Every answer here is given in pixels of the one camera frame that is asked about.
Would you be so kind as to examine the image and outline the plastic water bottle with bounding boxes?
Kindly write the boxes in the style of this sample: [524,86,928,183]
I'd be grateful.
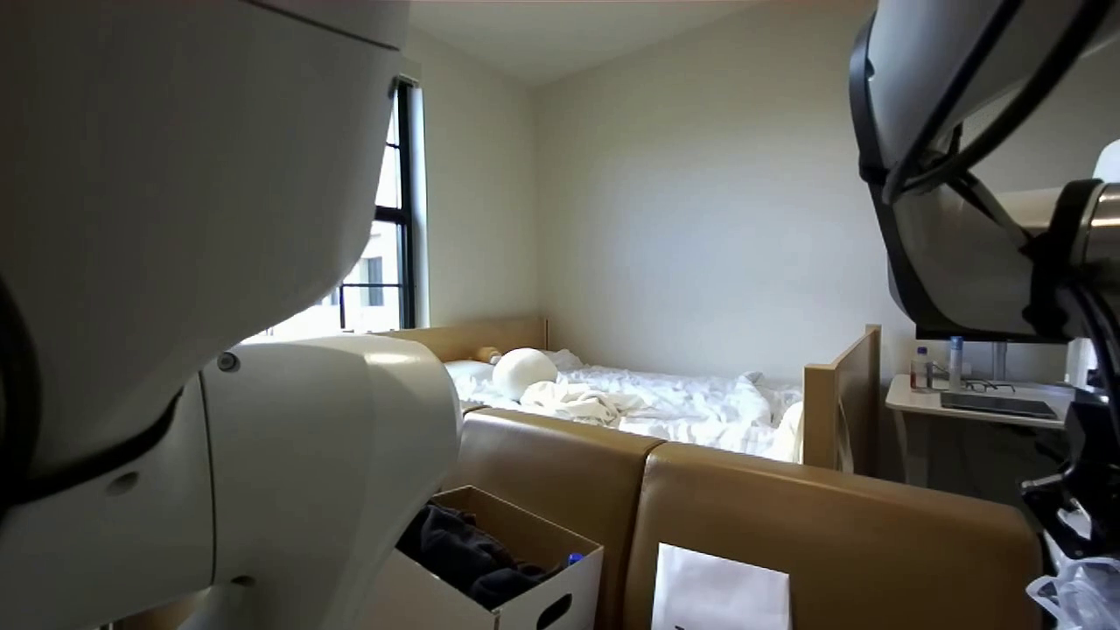
[947,335,965,387]

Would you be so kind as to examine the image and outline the white object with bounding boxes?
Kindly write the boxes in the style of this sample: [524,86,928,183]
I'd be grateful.
[1027,555,1120,630]

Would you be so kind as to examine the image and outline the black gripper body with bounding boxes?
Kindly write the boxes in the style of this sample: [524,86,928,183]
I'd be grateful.
[1024,396,1120,560]

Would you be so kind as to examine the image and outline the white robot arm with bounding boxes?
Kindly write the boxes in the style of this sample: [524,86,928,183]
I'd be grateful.
[0,0,1118,630]

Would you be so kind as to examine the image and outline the wooden bed with white bedding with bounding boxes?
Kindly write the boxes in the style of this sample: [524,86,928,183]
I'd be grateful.
[398,315,878,474]

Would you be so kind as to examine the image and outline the white cardboard box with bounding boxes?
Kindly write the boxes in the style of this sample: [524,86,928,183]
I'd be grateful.
[360,487,606,630]

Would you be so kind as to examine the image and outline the white desk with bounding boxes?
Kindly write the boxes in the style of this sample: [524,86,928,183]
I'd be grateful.
[886,375,1068,503]

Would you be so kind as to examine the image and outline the dark navy clothing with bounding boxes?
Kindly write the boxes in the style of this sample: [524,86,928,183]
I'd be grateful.
[397,503,548,608]

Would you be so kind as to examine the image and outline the black framed window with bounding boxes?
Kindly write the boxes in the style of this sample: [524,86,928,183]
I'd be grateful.
[265,82,423,338]

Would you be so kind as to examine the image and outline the white round pillow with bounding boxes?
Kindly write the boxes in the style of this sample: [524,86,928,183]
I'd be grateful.
[493,345,557,396]

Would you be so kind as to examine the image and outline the black keyboard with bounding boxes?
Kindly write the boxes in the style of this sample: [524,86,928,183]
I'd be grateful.
[942,393,1057,420]

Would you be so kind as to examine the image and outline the white paper sheet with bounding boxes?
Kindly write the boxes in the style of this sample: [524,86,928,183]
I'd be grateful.
[650,544,791,630]

